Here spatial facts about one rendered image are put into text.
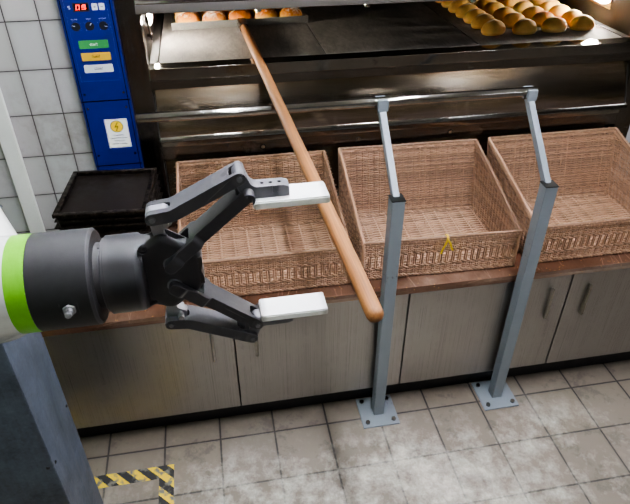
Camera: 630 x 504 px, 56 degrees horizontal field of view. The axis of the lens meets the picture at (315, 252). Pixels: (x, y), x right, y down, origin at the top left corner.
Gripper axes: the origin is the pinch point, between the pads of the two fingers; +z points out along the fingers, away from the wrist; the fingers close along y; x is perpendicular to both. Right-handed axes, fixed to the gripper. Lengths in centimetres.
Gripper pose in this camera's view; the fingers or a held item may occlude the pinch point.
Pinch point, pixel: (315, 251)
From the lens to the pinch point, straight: 59.4
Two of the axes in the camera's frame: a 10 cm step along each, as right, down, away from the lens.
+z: 9.8, -1.1, 1.5
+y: 0.0, 8.1, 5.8
